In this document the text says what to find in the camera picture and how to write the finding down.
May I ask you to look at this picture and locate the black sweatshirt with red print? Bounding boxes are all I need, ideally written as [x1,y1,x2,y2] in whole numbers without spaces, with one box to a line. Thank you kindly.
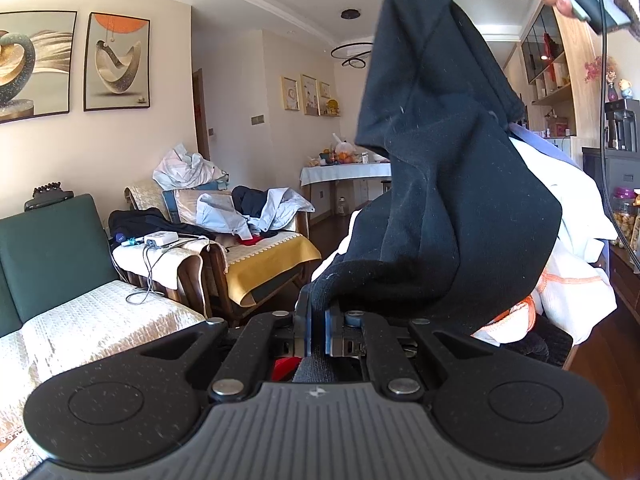
[309,0,562,334]

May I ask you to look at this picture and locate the wooden armchair with clothes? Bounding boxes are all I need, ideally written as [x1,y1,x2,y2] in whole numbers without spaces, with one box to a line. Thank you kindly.
[108,144,321,321]

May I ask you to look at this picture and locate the black coffee machine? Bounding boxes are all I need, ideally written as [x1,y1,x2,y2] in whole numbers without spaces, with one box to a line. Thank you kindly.
[605,99,640,153]

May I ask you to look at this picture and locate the white power strip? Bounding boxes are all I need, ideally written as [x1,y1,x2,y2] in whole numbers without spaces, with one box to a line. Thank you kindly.
[134,231,179,247]

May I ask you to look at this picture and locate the white garment pile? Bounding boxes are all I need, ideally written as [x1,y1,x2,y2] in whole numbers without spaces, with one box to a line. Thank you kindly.
[473,139,617,347]

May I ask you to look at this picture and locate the dining table white cloth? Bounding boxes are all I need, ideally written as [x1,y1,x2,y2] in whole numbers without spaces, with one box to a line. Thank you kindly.
[299,162,392,186]

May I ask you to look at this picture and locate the dark green sofa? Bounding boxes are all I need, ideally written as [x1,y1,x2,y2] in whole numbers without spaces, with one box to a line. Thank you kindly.
[0,194,118,336]

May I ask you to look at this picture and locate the black massager on sofa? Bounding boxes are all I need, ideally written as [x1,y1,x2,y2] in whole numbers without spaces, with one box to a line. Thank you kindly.
[24,182,74,211]

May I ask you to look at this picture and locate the right framed picture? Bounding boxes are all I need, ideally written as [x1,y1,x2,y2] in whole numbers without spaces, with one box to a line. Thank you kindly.
[84,12,151,112]

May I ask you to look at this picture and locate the framed picture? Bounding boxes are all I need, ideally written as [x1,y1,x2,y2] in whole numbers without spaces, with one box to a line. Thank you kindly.
[84,12,151,112]
[0,10,77,122]

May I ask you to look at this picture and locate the middle framed picture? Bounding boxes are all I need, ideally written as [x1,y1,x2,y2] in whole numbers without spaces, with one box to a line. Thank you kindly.
[0,10,77,122]

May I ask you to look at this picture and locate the wooden wall shelf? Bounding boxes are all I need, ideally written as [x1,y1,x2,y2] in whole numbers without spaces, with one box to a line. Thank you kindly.
[521,6,599,142]

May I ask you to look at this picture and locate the ring ceiling lamp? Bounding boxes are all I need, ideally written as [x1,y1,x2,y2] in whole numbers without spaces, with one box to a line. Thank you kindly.
[330,41,373,70]

